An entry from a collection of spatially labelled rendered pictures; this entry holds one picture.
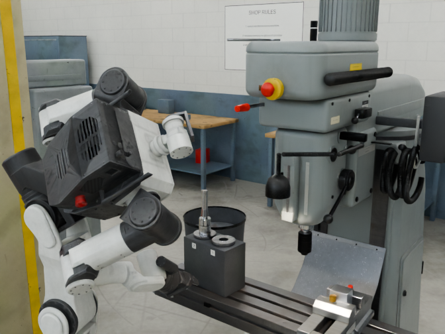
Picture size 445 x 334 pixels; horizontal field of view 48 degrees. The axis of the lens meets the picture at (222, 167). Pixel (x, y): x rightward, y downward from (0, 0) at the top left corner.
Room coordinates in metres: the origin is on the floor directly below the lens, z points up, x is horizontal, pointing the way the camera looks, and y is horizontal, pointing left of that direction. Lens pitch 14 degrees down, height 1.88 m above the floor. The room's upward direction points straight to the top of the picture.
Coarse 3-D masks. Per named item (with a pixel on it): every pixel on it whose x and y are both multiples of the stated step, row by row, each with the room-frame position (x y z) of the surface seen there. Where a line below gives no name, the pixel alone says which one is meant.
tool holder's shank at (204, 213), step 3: (201, 192) 1.84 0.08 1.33; (204, 192) 1.83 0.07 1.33; (207, 192) 1.84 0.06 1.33; (201, 195) 1.84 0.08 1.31; (204, 195) 1.83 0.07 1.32; (207, 195) 1.84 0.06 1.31; (201, 198) 1.84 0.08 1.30; (204, 198) 1.83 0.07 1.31; (207, 198) 1.84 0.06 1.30; (201, 201) 1.84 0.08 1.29; (204, 201) 1.83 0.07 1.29; (207, 201) 1.84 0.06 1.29; (201, 204) 1.84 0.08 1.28; (204, 204) 1.83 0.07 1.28; (207, 204) 1.84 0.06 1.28; (204, 207) 1.83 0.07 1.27; (207, 207) 1.84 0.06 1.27; (201, 210) 1.84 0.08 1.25; (204, 210) 1.83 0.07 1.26; (207, 210) 1.84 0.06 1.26; (201, 213) 1.84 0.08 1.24; (204, 213) 1.83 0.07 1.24; (207, 213) 1.84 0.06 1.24; (204, 216) 1.83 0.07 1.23; (207, 216) 1.84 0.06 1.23
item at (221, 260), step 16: (192, 240) 1.81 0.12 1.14; (208, 240) 1.80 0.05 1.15; (224, 240) 1.80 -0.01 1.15; (192, 256) 1.81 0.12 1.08; (208, 256) 1.75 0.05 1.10; (224, 256) 1.70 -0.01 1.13; (240, 256) 1.76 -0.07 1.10; (192, 272) 1.81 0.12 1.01; (208, 272) 1.75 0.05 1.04; (224, 272) 1.70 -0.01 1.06; (240, 272) 1.76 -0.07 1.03; (208, 288) 1.75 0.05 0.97; (224, 288) 1.70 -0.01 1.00; (240, 288) 1.76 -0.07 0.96
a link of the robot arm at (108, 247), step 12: (84, 240) 1.29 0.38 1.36; (96, 240) 1.25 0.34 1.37; (108, 240) 1.24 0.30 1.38; (120, 240) 1.23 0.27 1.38; (72, 252) 1.25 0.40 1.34; (84, 252) 1.24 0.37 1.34; (96, 252) 1.23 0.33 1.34; (108, 252) 1.23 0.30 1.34; (120, 252) 1.24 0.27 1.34; (132, 252) 1.25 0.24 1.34; (72, 264) 1.23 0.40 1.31; (84, 264) 1.23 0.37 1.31; (96, 264) 1.23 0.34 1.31; (108, 264) 1.25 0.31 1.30; (72, 276) 1.22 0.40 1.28; (84, 276) 1.23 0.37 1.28; (96, 276) 1.26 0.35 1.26; (72, 288) 1.23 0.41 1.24; (84, 288) 1.26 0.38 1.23
